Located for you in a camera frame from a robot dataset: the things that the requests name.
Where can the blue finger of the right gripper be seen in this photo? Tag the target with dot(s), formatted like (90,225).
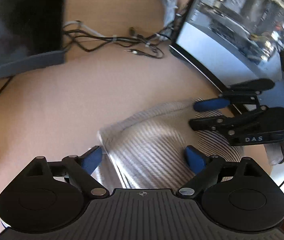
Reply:
(217,124)
(245,93)

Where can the white glass-panel PC case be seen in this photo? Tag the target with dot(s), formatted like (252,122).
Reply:
(233,41)

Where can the black curved monitor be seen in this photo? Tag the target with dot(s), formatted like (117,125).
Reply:
(31,35)

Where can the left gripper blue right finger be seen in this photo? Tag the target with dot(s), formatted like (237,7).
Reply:
(206,170)

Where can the striped beige long-sleeve shirt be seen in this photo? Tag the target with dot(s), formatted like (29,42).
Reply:
(146,150)

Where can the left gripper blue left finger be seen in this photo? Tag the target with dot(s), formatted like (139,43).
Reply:
(80,168)

